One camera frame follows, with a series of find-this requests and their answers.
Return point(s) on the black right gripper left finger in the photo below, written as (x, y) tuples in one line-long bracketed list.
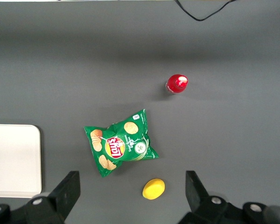
[(60, 200)]

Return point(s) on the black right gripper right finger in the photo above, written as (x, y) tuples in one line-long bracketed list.
[(200, 205)]

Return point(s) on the pale pink plastic tray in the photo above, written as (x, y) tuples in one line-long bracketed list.
[(14, 161)]

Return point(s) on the yellow lemon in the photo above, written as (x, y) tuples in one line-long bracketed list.
[(153, 189)]

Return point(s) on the green Lay's chips bag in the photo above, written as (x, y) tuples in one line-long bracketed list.
[(121, 144)]

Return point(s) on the red cola bottle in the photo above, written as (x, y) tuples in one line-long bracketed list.
[(176, 85)]

